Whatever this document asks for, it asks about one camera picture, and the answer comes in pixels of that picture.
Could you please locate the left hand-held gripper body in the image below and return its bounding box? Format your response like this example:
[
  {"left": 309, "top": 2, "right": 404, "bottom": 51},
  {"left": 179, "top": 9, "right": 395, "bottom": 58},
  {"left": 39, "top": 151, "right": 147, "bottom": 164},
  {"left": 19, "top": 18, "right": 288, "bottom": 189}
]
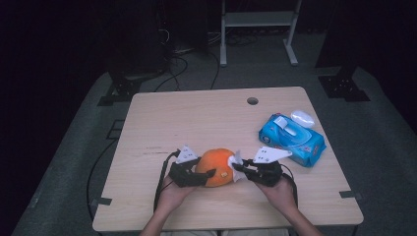
[{"left": 167, "top": 145, "right": 211, "bottom": 189}]

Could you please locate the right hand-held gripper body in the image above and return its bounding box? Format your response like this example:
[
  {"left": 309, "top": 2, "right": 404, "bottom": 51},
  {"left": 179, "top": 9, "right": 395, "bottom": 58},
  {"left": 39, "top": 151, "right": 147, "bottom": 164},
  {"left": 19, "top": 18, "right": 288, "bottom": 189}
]
[{"left": 245, "top": 146, "right": 294, "bottom": 188}]

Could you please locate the orange plush toy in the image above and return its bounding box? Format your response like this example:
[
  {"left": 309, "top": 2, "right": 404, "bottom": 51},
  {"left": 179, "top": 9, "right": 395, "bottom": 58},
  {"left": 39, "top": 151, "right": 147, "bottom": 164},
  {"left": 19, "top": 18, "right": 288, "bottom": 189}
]
[{"left": 194, "top": 147, "right": 238, "bottom": 189}]

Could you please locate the white wet wipe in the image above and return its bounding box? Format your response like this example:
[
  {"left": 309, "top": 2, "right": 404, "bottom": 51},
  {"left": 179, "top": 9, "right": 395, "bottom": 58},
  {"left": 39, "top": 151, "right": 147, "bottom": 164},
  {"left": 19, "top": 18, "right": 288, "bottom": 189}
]
[{"left": 227, "top": 149, "right": 248, "bottom": 183}]

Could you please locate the blue wet wipes pack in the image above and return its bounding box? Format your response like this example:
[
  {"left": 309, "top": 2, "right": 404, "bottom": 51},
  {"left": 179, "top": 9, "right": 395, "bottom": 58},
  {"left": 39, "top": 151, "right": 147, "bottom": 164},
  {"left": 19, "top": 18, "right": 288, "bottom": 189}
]
[{"left": 258, "top": 112, "right": 328, "bottom": 168}]

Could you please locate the person's left hand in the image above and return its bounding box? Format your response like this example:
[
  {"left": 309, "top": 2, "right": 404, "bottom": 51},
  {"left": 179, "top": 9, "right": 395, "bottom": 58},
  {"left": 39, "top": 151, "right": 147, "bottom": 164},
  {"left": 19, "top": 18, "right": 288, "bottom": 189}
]
[{"left": 156, "top": 175, "right": 199, "bottom": 214}]

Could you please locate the person's right hand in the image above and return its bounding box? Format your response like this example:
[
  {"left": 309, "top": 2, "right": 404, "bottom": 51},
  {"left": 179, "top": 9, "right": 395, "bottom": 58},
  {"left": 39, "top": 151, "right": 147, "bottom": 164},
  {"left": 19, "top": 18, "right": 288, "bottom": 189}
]
[{"left": 255, "top": 175, "right": 298, "bottom": 214}]

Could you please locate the white oval lid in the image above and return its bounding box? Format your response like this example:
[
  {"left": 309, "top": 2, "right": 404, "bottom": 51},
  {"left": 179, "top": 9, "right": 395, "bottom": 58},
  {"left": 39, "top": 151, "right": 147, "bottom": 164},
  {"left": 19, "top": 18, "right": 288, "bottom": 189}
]
[{"left": 289, "top": 109, "right": 316, "bottom": 129}]

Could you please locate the grey tape strip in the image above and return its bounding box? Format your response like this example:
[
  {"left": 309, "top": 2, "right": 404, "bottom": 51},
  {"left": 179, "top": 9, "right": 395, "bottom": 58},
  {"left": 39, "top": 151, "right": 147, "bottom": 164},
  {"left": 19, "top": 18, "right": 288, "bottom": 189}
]
[
  {"left": 338, "top": 190, "right": 364, "bottom": 202},
  {"left": 89, "top": 196, "right": 113, "bottom": 208}
]

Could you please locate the black stand base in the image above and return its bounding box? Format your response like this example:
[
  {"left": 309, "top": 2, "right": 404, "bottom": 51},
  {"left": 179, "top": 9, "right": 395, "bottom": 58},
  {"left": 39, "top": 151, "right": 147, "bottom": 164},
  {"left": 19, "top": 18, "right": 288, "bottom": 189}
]
[
  {"left": 96, "top": 75, "right": 143, "bottom": 108},
  {"left": 317, "top": 63, "right": 372, "bottom": 103}
]

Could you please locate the white metal stand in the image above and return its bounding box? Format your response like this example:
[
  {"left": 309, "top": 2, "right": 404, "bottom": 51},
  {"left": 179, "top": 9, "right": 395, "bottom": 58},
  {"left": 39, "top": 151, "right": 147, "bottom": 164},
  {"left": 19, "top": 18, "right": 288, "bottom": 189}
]
[{"left": 219, "top": 0, "right": 304, "bottom": 68}]

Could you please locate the left hand-held gripper cable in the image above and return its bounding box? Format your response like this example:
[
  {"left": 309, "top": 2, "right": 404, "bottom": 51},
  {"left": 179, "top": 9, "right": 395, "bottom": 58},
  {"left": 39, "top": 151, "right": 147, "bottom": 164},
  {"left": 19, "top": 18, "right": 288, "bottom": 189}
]
[{"left": 152, "top": 149, "right": 182, "bottom": 213}]

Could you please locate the hand-held gripper cable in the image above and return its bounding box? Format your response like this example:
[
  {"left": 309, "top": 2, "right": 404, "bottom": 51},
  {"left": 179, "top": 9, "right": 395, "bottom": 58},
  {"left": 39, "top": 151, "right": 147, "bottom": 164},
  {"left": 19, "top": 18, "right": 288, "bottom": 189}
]
[
  {"left": 152, "top": 149, "right": 182, "bottom": 213},
  {"left": 279, "top": 162, "right": 300, "bottom": 209}
]

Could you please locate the right hand-held gripper cable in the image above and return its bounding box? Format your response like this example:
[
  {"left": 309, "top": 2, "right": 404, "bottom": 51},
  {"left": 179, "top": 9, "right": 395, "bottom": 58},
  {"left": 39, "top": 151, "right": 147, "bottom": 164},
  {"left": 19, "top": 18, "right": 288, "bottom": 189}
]
[{"left": 279, "top": 162, "right": 300, "bottom": 209}]

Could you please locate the thin black floor cable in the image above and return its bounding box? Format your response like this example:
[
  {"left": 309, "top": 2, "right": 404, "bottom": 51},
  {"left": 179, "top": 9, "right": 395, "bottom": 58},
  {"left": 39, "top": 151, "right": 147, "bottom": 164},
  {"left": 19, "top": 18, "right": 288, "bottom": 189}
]
[{"left": 85, "top": 138, "right": 118, "bottom": 221}]

